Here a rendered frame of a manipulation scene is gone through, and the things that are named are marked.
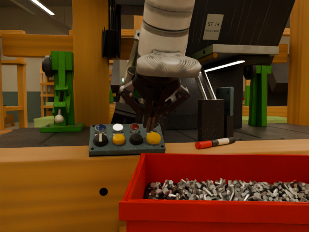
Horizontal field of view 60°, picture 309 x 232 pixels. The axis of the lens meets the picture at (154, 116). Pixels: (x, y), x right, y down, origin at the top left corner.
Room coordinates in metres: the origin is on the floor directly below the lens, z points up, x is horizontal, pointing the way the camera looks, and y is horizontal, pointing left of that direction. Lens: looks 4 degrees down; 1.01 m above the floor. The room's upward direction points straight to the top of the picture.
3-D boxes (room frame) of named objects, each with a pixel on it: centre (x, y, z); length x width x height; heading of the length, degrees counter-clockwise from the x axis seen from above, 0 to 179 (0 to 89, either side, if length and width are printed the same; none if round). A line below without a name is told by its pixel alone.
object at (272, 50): (0.80, -0.17, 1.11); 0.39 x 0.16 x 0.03; 10
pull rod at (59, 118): (0.86, 0.30, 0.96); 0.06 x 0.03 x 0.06; 10
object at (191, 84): (1.04, -0.16, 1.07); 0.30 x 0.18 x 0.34; 100
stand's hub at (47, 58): (0.93, 0.37, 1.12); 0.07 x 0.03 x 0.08; 10
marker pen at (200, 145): (0.62, -0.14, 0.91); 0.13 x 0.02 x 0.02; 128
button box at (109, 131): (0.56, 0.06, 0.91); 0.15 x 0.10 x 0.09; 100
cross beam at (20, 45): (1.25, -0.01, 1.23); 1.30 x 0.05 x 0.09; 100
